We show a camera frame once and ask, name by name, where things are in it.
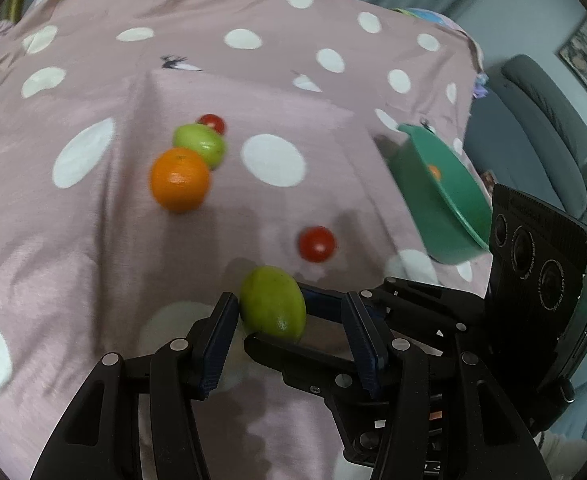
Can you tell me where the green mango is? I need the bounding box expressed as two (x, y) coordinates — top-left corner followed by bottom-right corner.
(173, 124), (227, 170)
(239, 266), (307, 344)

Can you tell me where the orange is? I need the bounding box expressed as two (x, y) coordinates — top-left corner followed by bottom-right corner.
(428, 164), (442, 181)
(149, 148), (211, 214)

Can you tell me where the green plastic bowl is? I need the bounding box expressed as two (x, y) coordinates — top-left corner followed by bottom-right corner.
(388, 125), (492, 264)

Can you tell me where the snack packet on sofa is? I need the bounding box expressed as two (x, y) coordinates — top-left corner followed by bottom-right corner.
(480, 170), (496, 196)

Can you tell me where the grey sofa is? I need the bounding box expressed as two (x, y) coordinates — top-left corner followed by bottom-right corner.
(464, 54), (587, 440)

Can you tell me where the colourful cloth pile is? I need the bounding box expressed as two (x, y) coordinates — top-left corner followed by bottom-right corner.
(394, 8), (489, 100)

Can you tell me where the small red tomato far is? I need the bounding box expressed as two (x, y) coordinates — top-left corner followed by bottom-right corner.
(197, 114), (227, 136)

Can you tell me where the pink polka dot tablecloth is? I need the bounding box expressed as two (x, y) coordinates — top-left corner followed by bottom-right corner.
(0, 0), (491, 479)

